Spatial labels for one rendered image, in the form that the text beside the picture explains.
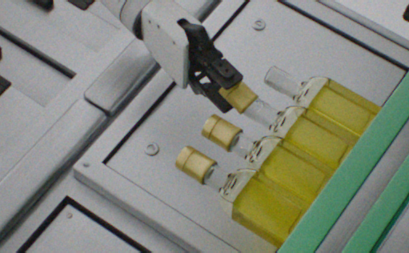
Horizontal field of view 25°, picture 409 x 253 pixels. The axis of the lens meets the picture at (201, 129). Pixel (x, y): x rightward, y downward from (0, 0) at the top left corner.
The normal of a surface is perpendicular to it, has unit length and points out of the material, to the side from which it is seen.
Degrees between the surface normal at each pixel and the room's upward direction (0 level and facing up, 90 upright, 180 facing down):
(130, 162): 90
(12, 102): 90
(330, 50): 90
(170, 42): 74
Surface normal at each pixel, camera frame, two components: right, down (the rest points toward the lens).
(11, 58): 0.02, -0.53
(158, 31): -0.78, 0.45
